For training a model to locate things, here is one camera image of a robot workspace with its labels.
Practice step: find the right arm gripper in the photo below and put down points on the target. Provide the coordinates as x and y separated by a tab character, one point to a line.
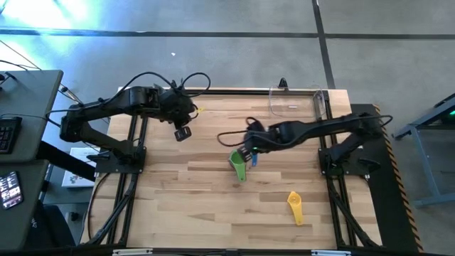
264	138

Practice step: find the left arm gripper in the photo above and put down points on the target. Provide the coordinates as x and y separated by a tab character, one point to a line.
176	106

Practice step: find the blue measuring cup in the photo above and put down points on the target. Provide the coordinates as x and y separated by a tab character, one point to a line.
254	161

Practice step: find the green measuring cup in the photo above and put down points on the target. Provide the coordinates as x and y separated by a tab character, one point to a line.
234	161

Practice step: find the yellow measuring cup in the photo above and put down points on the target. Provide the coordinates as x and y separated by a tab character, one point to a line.
295	209

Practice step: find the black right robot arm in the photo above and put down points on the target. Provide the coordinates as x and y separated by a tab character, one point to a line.
320	126

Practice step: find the clear plastic basket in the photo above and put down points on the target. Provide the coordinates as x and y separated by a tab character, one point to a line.
291	106

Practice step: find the white booklet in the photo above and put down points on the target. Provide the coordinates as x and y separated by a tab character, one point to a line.
73	179

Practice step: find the black desk leg bar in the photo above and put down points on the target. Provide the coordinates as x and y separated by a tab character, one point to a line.
60	160

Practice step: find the black hazard-striped floor mat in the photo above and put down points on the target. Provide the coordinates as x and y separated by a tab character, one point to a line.
384	213

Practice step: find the dark gray desk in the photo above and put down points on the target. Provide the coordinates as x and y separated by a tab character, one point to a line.
35	96
32	199

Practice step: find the black keyboard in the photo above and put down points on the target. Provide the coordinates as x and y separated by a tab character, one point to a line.
9	135

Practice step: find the blue-gray metal stand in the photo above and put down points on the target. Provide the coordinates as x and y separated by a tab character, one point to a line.
424	167

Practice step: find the black smartphone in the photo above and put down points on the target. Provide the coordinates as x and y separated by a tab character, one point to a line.
10	190

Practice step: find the black aluminium table frame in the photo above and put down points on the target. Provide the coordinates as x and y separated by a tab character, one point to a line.
231	91

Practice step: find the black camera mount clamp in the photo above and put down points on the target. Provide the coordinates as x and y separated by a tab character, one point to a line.
283	84

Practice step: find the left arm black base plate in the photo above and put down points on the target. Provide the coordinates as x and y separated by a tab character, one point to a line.
106	165

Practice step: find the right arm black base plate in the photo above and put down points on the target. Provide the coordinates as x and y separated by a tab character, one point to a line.
341	170

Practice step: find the white table edge bracket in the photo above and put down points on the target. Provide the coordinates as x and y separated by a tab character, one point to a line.
330	253
131	252

